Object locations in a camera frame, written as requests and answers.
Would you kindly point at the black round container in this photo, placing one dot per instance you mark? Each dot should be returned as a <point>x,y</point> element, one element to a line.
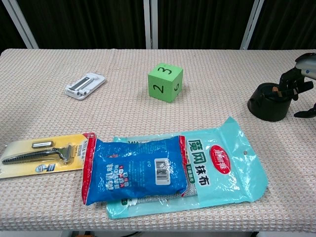
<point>267,103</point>

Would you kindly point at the teal cleaning cloth package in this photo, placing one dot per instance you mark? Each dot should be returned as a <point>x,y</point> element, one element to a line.
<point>222,160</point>

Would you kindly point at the beige waffle-weave tablecloth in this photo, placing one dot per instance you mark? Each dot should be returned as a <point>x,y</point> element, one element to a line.
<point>158,118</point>

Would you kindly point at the black curtain backdrop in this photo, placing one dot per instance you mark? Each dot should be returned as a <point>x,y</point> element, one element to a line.
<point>86,22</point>

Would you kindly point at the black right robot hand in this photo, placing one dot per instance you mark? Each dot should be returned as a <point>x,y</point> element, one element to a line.
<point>290,80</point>

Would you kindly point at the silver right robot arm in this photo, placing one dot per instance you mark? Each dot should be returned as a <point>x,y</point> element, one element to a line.
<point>307,64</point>

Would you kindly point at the white metal frame post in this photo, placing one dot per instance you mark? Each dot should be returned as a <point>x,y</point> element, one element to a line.
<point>251,23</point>
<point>21,23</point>
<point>150,23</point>

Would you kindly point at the razor in yellow blister pack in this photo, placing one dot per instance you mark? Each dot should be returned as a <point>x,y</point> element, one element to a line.
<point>42,154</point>

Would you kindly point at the green numbered foam cube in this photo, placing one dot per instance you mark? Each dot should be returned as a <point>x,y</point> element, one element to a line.
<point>164,84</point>

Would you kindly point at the blue plastic snack bag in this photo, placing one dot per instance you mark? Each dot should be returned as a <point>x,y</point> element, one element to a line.
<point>134,168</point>

